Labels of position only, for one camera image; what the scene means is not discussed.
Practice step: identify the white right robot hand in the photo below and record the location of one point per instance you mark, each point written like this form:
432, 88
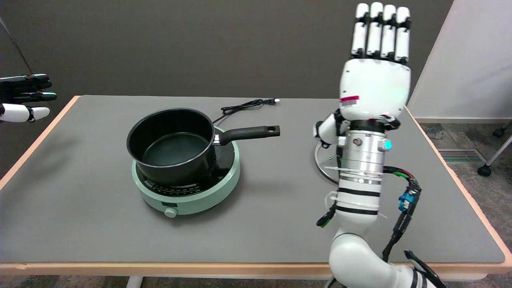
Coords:
374, 90

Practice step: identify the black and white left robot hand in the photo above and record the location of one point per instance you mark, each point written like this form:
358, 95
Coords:
20, 112

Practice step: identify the glass pot lid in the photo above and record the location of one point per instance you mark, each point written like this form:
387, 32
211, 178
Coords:
326, 160

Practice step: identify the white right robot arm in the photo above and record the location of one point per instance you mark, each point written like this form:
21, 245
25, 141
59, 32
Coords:
360, 192

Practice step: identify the floor vent grille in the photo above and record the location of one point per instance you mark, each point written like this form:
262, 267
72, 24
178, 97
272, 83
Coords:
460, 156

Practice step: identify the chair base with caster wheels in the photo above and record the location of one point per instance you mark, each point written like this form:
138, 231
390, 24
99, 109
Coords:
484, 170

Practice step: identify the mint green induction cooker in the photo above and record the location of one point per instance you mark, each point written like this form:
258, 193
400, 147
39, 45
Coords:
192, 202

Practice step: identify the white table leg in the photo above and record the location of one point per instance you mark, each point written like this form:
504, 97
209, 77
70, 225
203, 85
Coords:
134, 282

